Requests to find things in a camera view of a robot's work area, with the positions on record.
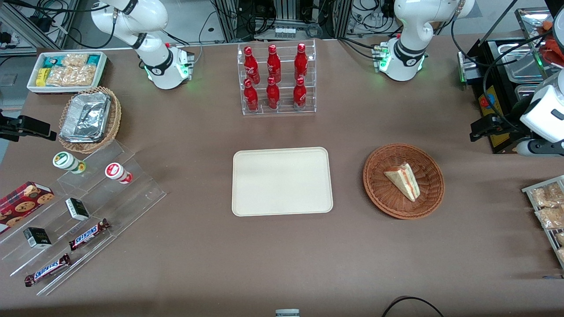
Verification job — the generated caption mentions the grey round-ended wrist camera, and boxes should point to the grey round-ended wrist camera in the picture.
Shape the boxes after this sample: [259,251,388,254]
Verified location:
[516,140,564,157]

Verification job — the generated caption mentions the aluminium frame rack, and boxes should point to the aluminium frame rack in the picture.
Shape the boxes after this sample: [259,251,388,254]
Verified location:
[0,0,81,56]

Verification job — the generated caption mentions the clear acrylic stepped shelf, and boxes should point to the clear acrylic stepped shelf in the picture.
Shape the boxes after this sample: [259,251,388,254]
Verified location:
[0,140,167,297]

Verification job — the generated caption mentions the clear acrylic bottle rack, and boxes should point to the clear acrylic bottle rack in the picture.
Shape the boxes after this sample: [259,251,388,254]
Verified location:
[237,39,317,116]

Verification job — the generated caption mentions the Snickers chocolate bar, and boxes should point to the Snickers chocolate bar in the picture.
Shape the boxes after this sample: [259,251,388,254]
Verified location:
[24,253,71,287]
[68,218,111,251]

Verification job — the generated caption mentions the wire snack tray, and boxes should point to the wire snack tray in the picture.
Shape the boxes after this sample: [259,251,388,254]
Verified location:
[522,175,564,270]

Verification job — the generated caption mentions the aluminium foil container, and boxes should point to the aluminium foil container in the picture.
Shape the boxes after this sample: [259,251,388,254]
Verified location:
[60,92,111,144]

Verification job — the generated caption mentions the green-capped drink bottle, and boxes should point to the green-capped drink bottle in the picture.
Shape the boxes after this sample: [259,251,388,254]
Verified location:
[52,151,86,174]

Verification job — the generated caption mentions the white rectangular snack bin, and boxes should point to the white rectangular snack bin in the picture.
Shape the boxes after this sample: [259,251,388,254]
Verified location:
[27,51,108,95]

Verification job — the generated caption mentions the black floor cable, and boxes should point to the black floor cable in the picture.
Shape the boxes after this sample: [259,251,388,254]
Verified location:
[381,296,446,317]

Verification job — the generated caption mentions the steel pan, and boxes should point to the steel pan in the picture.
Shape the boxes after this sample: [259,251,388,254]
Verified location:
[497,42,551,82]
[514,83,542,111]

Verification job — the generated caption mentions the red cola bottle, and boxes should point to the red cola bottle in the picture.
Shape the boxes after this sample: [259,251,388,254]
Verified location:
[243,79,260,112]
[293,77,308,111]
[244,46,261,85]
[267,44,282,84]
[294,43,308,81]
[266,77,281,110]

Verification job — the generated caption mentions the red sausages on rack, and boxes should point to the red sausages on rack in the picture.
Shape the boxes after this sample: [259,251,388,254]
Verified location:
[538,20,564,67]

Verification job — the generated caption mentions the small dark green box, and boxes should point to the small dark green box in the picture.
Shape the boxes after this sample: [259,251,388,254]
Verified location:
[65,198,90,221]
[23,227,52,249]

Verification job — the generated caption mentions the triangular sandwich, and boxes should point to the triangular sandwich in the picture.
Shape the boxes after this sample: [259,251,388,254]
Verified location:
[384,162,421,203]

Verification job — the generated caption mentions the red cookie box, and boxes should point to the red cookie box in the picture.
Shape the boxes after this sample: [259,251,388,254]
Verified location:
[0,181,55,235]

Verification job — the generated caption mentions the black food warmer machine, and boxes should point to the black food warmer machine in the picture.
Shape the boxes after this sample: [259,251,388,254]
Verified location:
[457,7,564,155]

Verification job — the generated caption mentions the brown wicker basket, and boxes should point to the brown wicker basket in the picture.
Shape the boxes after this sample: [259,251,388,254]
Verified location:
[363,143,445,220]

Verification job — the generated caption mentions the light wicker basket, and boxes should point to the light wicker basket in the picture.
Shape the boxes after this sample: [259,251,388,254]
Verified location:
[58,86,122,154]

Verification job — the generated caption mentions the red-capped drink bottle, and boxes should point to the red-capped drink bottle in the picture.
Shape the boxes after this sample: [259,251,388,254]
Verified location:
[104,162,133,184]

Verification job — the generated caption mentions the beige plastic tray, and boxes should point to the beige plastic tray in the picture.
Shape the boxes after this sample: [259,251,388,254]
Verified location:
[232,147,334,217]

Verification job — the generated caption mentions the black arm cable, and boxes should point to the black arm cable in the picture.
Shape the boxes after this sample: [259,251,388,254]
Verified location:
[450,0,564,129]

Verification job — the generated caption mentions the small clear bag of crackers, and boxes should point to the small clear bag of crackers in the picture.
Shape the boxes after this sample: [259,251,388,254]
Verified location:
[61,53,89,67]

